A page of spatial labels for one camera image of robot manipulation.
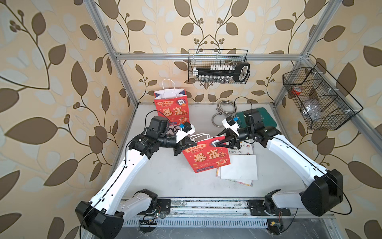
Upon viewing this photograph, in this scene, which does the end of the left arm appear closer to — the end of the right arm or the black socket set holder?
the end of the right arm

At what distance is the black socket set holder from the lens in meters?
0.82

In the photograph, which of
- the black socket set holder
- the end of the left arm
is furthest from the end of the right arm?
the black socket set holder
